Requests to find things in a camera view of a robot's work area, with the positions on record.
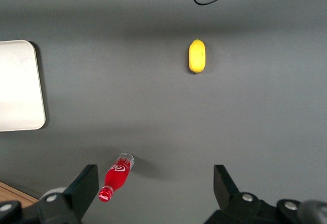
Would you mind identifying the red cola bottle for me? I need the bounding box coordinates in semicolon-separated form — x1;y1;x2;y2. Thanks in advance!
98;152;135;203

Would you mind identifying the yellow lemon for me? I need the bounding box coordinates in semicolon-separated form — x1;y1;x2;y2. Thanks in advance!
188;38;206;74

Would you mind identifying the white rectangular tray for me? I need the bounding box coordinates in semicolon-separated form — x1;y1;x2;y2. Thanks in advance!
0;39;46;132

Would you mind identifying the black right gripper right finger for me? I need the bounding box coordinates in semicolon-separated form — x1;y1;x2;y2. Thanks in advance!
204;164;261;224

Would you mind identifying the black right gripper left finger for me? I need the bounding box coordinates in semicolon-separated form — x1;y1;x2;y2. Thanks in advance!
37;164;99;224

